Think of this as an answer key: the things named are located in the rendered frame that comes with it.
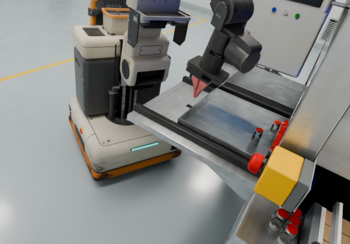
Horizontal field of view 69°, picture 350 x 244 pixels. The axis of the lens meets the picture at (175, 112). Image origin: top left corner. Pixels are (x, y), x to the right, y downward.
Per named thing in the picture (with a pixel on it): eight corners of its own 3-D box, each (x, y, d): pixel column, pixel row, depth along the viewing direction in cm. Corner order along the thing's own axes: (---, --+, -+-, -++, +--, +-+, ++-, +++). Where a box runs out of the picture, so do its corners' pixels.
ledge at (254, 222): (314, 233, 54) (318, 228, 53) (304, 289, 44) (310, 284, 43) (251, 197, 59) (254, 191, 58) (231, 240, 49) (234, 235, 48)
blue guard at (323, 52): (335, 22, 201) (348, -2, 191) (284, 139, 56) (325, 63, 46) (334, 22, 201) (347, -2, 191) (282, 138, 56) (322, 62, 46)
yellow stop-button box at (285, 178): (298, 188, 50) (315, 162, 46) (291, 214, 45) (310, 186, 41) (261, 169, 53) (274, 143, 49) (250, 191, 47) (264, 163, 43)
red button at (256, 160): (267, 170, 50) (275, 156, 48) (262, 183, 47) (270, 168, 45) (249, 161, 52) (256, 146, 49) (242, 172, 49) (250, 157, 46)
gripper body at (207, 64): (217, 87, 63) (230, 62, 59) (184, 66, 66) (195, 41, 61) (227, 80, 68) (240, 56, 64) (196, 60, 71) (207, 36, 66)
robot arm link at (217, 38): (228, 21, 62) (212, 20, 59) (248, 35, 58) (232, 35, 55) (216, 46, 66) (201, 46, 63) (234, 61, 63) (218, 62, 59)
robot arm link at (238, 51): (245, -3, 58) (217, -1, 53) (284, 21, 52) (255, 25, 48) (227, 43, 66) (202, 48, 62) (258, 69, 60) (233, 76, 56)
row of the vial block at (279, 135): (285, 134, 79) (291, 122, 76) (271, 166, 66) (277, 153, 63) (278, 131, 80) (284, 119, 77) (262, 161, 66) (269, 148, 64)
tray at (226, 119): (310, 138, 79) (315, 130, 78) (295, 191, 60) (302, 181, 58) (213, 96, 92) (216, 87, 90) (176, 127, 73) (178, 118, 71)
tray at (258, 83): (321, 99, 105) (325, 92, 103) (313, 127, 85) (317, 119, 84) (244, 70, 117) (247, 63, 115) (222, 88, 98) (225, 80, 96)
